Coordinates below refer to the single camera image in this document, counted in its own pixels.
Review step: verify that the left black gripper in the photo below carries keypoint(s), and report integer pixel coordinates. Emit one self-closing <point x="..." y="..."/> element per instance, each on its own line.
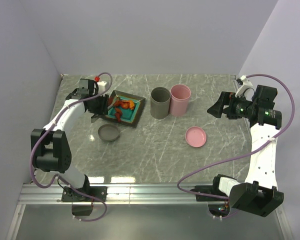
<point x="103" y="109"/>

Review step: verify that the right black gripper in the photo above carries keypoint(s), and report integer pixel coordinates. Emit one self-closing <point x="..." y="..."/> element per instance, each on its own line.
<point x="225" y="98"/>

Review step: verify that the metal serving tongs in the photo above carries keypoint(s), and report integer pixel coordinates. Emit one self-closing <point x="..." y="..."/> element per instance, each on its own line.
<point x="110" y="105"/>

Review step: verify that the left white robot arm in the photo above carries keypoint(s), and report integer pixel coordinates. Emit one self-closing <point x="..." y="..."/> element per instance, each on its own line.
<point x="50" y="149"/>

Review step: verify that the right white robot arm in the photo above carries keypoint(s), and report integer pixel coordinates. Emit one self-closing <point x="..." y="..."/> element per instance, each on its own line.
<point x="258" y="194"/>

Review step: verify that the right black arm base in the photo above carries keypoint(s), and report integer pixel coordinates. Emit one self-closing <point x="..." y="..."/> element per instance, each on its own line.
<point x="217" y="207"/>

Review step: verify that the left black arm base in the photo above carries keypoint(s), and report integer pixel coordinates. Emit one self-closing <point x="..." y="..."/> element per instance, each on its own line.
<point x="82" y="206"/>

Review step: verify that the red chicken wing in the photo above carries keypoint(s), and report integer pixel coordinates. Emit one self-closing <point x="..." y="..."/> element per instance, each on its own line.
<point x="118" y="103"/>

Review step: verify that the red chicken drumstick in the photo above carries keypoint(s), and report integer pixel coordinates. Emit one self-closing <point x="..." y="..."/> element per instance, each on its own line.
<point x="118" y="116"/>

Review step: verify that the grey round lid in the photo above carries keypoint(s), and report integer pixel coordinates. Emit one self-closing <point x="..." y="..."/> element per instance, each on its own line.
<point x="108" y="132"/>

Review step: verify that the orange fried food piece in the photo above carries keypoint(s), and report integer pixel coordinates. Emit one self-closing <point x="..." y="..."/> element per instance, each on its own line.
<point x="128" y="104"/>

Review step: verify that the square teal ceramic plate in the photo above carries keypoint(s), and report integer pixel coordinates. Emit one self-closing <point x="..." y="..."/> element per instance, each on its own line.
<point x="129" y="117"/>

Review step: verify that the pink round lid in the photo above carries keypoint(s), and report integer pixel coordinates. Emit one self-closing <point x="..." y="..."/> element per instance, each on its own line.
<point x="195" y="136"/>

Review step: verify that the pink cylindrical container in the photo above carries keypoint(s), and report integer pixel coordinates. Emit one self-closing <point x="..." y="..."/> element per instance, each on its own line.
<point x="180" y="96"/>

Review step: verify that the grey cylindrical container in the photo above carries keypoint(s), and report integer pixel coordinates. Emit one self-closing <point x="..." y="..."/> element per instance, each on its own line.
<point x="160" y="102"/>

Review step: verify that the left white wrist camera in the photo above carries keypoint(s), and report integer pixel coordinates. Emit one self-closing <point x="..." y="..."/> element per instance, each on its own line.
<point x="102" y="85"/>

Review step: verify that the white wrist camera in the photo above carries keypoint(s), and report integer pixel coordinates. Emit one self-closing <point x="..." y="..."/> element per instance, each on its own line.
<point x="102" y="85"/>
<point x="245" y="85"/>

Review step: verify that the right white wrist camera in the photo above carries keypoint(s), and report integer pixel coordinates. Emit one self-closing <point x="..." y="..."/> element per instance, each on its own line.
<point x="245" y="85"/>

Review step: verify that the aluminium mounting rail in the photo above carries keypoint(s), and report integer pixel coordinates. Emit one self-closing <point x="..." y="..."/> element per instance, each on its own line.
<point x="138" y="212"/>

